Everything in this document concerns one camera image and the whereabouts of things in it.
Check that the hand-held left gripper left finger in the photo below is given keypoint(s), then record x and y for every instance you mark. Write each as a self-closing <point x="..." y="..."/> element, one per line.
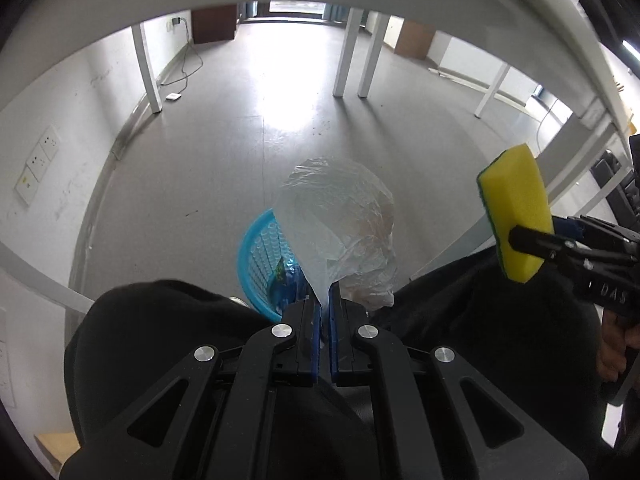
<point x="313" y="345"/>

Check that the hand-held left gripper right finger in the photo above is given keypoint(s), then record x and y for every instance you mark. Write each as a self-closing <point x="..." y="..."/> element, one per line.
<point x="334" y="345"/>

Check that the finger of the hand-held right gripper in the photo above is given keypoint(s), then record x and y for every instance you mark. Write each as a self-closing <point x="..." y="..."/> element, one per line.
<point x="570" y="227"/>
<point x="540" y="242"/>

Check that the yellow sponge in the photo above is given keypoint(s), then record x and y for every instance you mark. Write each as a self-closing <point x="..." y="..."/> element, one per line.
<point x="515" y="185"/>

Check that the blue snack bag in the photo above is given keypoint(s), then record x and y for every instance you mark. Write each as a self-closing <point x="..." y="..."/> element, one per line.
<point x="287" y="280"/>

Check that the blue plastic basket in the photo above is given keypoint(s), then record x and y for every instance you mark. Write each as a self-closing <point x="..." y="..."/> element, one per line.
<point x="255" y="240"/>

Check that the clear plastic bag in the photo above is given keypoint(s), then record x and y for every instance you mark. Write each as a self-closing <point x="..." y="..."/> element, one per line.
<point x="340" y="200"/>

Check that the person's right hand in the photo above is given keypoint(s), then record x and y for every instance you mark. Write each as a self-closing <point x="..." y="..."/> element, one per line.
<point x="610" y="350"/>

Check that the black chair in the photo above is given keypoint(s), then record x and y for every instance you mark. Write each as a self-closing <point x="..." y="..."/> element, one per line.
<point x="607" y="180"/>

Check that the person's left white shoe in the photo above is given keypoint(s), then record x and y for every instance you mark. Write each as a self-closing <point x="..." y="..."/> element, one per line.
<point x="240" y="301"/>

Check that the black pants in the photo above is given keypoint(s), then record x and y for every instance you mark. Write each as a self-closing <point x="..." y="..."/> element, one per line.
<point x="150" y="320"/>

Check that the light brown wooden cabinet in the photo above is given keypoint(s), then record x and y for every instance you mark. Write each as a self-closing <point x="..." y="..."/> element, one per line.
<point x="415" y="37"/>

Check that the light wooden board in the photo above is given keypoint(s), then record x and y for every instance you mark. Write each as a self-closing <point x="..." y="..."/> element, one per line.
<point x="55" y="442"/>

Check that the dark curtain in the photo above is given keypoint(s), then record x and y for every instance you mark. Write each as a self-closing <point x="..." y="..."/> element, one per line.
<point x="335" y="12"/>
<point x="247" y="11"/>

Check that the white socket with yellow sticker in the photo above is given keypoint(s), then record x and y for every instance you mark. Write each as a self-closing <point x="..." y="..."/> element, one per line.
<point x="27" y="185"/>

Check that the dark brown wooden cabinet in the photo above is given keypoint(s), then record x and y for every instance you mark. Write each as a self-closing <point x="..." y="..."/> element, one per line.
<point x="215" y="22"/>

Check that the white wall socket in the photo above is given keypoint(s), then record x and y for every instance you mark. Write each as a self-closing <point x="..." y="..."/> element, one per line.
<point x="50" y="141"/>
<point x="37" y="161"/>

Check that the wall outlet with plug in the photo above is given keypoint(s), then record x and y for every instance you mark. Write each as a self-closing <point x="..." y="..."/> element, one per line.
<point x="177" y="21"/>

